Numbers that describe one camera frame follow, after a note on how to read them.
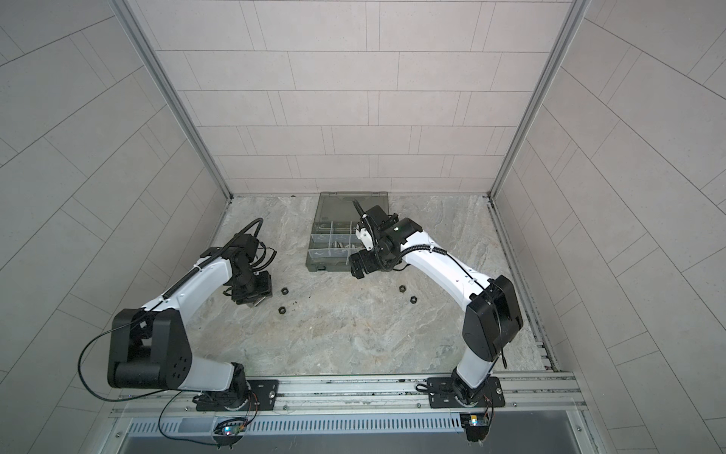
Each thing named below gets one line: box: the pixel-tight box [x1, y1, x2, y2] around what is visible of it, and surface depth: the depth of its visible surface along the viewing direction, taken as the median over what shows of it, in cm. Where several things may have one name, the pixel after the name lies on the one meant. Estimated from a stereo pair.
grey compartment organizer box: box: [305, 192, 390, 273], surface depth 103 cm
